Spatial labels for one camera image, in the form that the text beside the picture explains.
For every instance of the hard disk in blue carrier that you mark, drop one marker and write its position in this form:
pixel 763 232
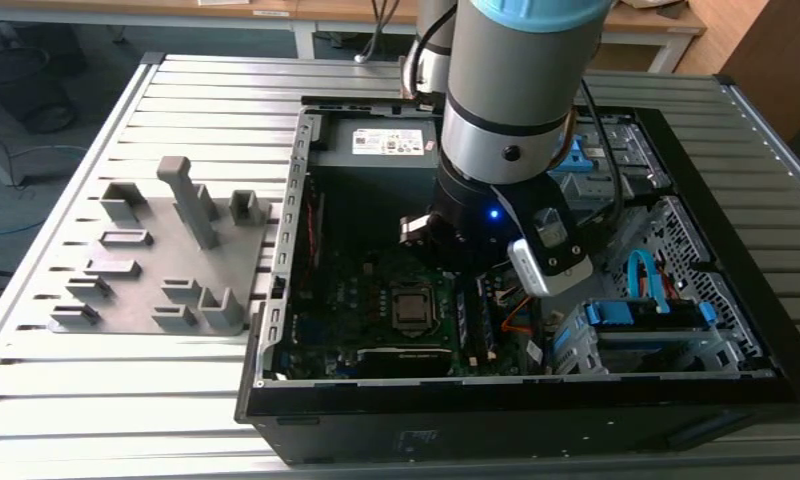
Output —
pixel 610 312

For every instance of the grey power supply unit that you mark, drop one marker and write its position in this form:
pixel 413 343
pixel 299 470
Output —
pixel 373 190

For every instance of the low grey drive cage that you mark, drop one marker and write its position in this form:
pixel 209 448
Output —
pixel 660 345

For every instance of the black PC case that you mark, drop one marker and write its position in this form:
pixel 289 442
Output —
pixel 507 435

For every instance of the tall grey drive cage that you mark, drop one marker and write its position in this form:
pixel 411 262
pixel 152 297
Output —
pixel 640 150

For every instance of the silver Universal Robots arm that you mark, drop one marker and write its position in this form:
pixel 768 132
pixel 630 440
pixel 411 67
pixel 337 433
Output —
pixel 520 75

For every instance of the brown wooden cabinet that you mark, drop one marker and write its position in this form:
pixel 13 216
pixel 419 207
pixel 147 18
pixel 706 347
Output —
pixel 774 60

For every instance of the black graphics card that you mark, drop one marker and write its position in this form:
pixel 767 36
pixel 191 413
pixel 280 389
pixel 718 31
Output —
pixel 407 362

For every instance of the dark green motherboard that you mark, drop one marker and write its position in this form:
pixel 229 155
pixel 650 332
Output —
pixel 347 300

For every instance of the silver CPU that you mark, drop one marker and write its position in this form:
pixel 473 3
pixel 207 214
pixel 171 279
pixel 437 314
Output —
pixel 412 307

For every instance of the CPU socket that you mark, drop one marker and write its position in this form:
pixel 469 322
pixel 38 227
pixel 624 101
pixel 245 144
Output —
pixel 407 328

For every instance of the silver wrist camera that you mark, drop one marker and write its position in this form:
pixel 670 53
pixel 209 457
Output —
pixel 540 280

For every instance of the black RAM slot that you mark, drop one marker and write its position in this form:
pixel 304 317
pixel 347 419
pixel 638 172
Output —
pixel 472 325

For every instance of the blue disk carrier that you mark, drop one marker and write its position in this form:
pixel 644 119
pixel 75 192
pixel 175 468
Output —
pixel 562 345
pixel 574 157

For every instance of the wooden desk white frame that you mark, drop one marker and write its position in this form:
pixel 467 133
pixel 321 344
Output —
pixel 173 7

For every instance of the grey parts rack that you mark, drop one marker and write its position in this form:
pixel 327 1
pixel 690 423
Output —
pixel 173 250

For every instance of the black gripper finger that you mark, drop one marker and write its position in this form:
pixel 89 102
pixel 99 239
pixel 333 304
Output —
pixel 416 230

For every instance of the camera mounting bracket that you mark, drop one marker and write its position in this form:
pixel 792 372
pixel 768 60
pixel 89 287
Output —
pixel 540 195

